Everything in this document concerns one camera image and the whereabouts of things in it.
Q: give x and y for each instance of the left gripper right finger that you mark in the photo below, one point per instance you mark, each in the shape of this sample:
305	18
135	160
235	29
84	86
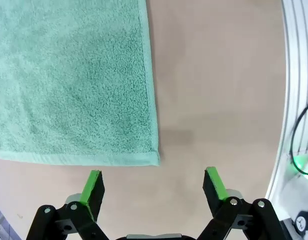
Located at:
239	220

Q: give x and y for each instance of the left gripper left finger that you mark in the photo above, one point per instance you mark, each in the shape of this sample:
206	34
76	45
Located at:
69	220

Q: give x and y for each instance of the green towel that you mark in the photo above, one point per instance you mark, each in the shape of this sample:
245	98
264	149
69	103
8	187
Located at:
69	82

